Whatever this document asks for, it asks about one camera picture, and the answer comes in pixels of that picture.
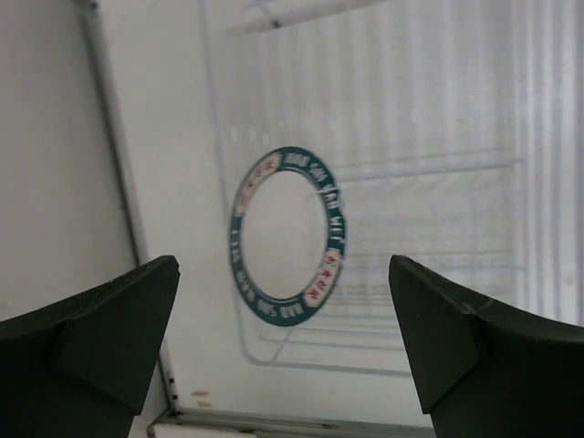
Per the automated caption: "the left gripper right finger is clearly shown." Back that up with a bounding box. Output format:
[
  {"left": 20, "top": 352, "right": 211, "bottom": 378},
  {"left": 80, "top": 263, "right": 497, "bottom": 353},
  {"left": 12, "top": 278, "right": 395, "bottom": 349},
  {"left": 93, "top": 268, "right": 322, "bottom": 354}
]
[{"left": 389, "top": 255, "right": 583, "bottom": 438}]

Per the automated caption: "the white wire dish rack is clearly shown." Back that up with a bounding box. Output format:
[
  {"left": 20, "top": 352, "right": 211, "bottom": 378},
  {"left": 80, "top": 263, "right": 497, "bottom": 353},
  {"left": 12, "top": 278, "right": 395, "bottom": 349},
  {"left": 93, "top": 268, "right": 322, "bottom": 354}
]
[{"left": 202, "top": 1, "right": 583, "bottom": 376}]

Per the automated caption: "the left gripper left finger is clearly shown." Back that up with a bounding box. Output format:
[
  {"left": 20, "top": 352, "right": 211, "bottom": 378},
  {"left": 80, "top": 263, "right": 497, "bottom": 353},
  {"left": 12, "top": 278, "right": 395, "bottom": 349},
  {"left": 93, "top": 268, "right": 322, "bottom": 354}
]
[{"left": 1, "top": 255, "right": 180, "bottom": 438}]

